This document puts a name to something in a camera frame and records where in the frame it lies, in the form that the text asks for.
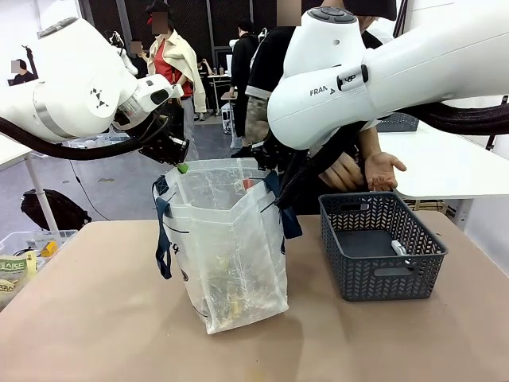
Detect person's right hand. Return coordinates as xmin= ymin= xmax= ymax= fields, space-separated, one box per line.
xmin=317 ymin=153 xmax=365 ymax=192

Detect person's left forearm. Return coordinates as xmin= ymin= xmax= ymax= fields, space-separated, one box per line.
xmin=356 ymin=126 xmax=385 ymax=160

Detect grey plastic basket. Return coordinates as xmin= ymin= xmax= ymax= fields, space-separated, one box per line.
xmin=377 ymin=112 xmax=421 ymax=133
xmin=317 ymin=191 xmax=449 ymax=302

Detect yellow snack packet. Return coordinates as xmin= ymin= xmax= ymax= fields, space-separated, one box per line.
xmin=212 ymin=254 xmax=244 ymax=323

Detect clear floor storage bin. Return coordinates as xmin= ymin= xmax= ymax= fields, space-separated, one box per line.
xmin=65 ymin=133 xmax=132 ymax=149

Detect small white item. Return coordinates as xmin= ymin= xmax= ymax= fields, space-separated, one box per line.
xmin=390 ymin=240 xmax=413 ymax=267

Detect black floor cable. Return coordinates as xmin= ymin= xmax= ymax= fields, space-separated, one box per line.
xmin=69 ymin=158 xmax=111 ymax=222

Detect wooden crate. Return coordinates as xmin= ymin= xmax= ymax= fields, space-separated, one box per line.
xmin=409 ymin=198 xmax=457 ymax=218

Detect beige printed package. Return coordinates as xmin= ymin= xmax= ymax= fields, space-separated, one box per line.
xmin=0 ymin=278 xmax=19 ymax=310

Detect small white table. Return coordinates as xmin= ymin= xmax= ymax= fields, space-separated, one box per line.
xmin=0 ymin=134 xmax=60 ymax=232

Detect person's left hand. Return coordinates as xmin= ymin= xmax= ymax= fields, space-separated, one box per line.
xmin=363 ymin=152 xmax=407 ymax=192

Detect seated person in black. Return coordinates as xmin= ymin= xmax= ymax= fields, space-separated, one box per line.
xmin=7 ymin=59 xmax=39 ymax=87

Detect person holding phone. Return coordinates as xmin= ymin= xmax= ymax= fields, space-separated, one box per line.
xmin=196 ymin=58 xmax=214 ymax=121

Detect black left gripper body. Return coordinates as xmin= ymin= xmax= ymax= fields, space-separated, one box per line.
xmin=138 ymin=133 xmax=190 ymax=166

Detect white shopping bag navy handles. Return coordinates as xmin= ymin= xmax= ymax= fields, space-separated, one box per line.
xmin=152 ymin=157 xmax=303 ymax=336

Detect person in grey-trimmed black tee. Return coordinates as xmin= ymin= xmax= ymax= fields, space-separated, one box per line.
xmin=244 ymin=25 xmax=303 ymax=146

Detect person in black clothes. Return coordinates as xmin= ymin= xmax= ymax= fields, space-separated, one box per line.
xmin=300 ymin=0 xmax=398 ymax=216

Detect person in black jacket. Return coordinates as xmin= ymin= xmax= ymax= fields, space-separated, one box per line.
xmin=229 ymin=19 xmax=259 ymax=158

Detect clear plastic bin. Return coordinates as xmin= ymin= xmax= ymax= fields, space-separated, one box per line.
xmin=0 ymin=228 xmax=79 ymax=263

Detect black backpack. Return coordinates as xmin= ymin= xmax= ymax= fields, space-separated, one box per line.
xmin=20 ymin=189 xmax=92 ymax=232

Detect large white table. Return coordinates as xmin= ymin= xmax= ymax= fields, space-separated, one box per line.
xmin=375 ymin=119 xmax=509 ymax=218

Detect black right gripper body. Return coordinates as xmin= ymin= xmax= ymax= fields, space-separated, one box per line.
xmin=250 ymin=139 xmax=293 ymax=172

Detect yellow green printed package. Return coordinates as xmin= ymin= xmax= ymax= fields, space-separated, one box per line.
xmin=0 ymin=250 xmax=39 ymax=287

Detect black left arm cable bundle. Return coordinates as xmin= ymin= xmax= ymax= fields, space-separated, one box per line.
xmin=0 ymin=117 xmax=170 ymax=161

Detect person in cream jacket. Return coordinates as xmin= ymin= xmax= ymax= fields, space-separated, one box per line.
xmin=145 ymin=0 xmax=208 ymax=160

